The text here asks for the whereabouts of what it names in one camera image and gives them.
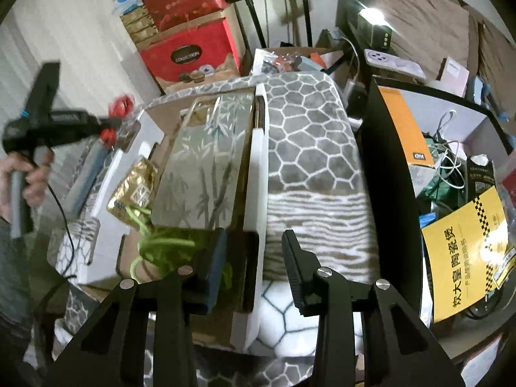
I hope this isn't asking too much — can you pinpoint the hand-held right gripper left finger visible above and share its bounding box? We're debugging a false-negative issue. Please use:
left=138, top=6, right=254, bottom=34
left=44, top=228, right=228, bottom=387

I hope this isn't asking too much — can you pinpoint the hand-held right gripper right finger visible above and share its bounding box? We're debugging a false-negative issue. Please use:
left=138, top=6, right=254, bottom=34
left=282, top=230, right=452, bottom=387

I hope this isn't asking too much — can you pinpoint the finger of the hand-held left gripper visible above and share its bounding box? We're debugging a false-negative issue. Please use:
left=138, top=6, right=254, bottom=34
left=99, top=117, right=140, bottom=152

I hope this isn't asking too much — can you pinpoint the red plastic clip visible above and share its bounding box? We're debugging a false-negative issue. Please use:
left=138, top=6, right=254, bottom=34
left=105, top=94, right=135, bottom=146

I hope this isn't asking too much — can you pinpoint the bamboo print phone case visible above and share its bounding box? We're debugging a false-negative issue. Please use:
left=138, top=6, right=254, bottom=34
left=151, top=93, right=256, bottom=232

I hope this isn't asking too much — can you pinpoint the white cardboard box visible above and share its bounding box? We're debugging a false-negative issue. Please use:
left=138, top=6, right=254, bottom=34
left=76, top=83, right=269, bottom=355

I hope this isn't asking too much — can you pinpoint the person's left hand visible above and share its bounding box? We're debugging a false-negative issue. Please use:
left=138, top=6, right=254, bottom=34
left=0, top=151, right=55, bottom=218

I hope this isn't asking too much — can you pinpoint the gold foil packet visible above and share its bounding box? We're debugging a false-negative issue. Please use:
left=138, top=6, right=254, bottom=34
left=105, top=157, right=160, bottom=226

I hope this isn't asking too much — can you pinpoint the red oval-label gift box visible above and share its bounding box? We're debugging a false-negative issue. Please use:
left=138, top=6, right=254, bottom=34
left=139, top=18, right=243, bottom=93

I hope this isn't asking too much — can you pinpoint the flat gold box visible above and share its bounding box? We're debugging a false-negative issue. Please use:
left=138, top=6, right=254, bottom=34
left=122, top=18, right=153, bottom=32
left=128, top=32, right=158, bottom=46
left=125, top=25, right=155, bottom=39
left=120, top=10, right=151, bottom=25

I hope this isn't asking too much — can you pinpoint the blue white packet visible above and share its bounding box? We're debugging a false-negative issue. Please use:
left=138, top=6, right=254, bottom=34
left=113, top=0, right=144, bottom=15

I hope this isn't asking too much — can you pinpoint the black storage bin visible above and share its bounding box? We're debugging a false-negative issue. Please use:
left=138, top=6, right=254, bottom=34
left=359, top=74, right=516, bottom=372

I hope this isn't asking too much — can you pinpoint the yellow checkered package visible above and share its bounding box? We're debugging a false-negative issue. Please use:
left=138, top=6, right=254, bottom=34
left=421, top=187, right=516, bottom=323

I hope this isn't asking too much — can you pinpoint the clear plastic bag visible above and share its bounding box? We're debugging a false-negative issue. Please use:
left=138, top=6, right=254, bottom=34
left=252, top=47, right=343, bottom=77

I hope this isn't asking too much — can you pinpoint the black speaker stand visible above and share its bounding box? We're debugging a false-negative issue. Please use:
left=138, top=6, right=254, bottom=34
left=300, top=0, right=315, bottom=47
left=242, top=0, right=269, bottom=49

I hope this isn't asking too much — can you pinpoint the white power strip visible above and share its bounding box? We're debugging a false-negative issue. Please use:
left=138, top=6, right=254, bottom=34
left=365, top=48, right=428, bottom=83

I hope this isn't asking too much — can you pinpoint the power bank with indicator lights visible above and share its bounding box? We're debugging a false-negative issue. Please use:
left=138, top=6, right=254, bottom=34
left=357, top=8, right=393, bottom=47

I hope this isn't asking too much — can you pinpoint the pink box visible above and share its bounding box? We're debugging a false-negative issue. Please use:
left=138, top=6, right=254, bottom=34
left=437, top=56, right=470, bottom=97

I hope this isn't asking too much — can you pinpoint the blue case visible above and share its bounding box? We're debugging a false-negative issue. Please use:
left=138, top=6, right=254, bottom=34
left=465, top=76, right=490, bottom=107

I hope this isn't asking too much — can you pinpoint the green cord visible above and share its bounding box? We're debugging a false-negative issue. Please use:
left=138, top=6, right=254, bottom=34
left=125, top=205, right=234, bottom=291

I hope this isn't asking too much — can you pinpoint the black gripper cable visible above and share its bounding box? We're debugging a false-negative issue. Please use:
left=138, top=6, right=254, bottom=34
left=36, top=181, right=79, bottom=331

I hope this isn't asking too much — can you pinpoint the white cable bundle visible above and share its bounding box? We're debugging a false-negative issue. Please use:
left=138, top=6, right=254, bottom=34
left=427, top=111, right=468, bottom=190

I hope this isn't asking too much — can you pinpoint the white charging cable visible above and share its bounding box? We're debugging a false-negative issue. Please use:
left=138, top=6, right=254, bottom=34
left=339, top=36, right=361, bottom=89

